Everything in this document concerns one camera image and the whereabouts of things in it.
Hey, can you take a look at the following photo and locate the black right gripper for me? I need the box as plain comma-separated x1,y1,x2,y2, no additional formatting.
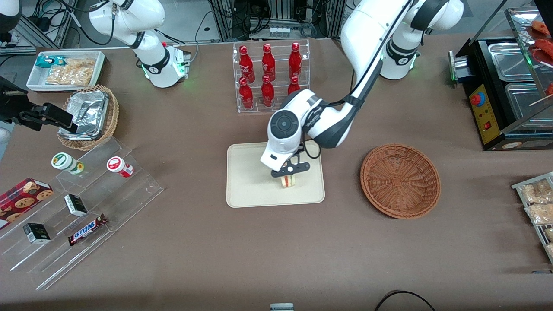
0,77,79,133

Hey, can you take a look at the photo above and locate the beige plastic tray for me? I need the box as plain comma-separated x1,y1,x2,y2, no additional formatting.
226,139,325,208

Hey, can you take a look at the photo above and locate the aluminium foil tray stack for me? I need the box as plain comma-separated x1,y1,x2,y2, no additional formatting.
58,90,109,141

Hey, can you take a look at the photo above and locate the light wicker basket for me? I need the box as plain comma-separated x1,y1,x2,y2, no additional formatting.
57,85,120,151

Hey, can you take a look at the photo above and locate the brown wicker basket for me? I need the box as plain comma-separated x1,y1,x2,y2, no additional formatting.
360,143,441,219

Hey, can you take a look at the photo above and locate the white plastic bin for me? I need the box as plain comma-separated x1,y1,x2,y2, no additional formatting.
26,50,106,93

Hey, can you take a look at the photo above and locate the green lid cup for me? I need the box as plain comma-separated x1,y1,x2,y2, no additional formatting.
51,152,85,175

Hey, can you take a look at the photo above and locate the clear bag of crackers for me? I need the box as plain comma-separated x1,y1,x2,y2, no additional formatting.
45,58,96,86

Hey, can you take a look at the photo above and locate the teal snack packet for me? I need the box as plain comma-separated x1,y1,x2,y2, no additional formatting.
35,55,66,69

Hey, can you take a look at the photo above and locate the clear acrylic bottle rack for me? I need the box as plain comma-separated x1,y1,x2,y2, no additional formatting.
232,39,311,114

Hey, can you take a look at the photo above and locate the red plaid cookie box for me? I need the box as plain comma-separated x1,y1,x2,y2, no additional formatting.
0,178,54,230

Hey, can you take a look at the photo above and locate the red lid cup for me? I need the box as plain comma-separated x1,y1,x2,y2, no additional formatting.
107,156,133,178

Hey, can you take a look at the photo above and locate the aluminium profile beam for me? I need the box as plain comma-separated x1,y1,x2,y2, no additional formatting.
11,0,80,49

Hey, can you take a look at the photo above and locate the small black carton box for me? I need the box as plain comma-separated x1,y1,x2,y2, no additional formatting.
22,223,51,244
64,194,88,217

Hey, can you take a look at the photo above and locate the black power adapter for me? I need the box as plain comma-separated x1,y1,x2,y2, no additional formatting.
29,16,51,32

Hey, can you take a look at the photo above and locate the clear acrylic stepped display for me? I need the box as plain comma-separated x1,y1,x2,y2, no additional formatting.
0,136,165,291

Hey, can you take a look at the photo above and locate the Snickers chocolate bar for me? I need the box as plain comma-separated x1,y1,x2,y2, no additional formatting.
68,214,108,247

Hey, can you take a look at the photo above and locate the black food warmer machine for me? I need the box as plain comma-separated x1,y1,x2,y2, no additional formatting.
448,5,553,152

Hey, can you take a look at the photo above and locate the steel warmer pan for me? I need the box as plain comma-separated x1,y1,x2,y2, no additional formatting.
488,42,535,83
505,82,553,122

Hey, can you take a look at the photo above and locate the red sausage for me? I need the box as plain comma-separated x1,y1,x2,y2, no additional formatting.
531,19,553,38
534,38,553,61

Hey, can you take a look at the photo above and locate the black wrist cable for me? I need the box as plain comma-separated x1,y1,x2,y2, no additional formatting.
302,139,323,159

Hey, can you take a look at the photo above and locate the aluminium frame cabinet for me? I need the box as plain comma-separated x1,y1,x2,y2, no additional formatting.
207,0,348,41

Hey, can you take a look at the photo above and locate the black looped cable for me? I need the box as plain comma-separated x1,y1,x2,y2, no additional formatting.
374,290,437,311

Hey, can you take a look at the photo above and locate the grey wire rack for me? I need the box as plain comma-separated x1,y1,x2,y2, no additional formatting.
511,171,553,265

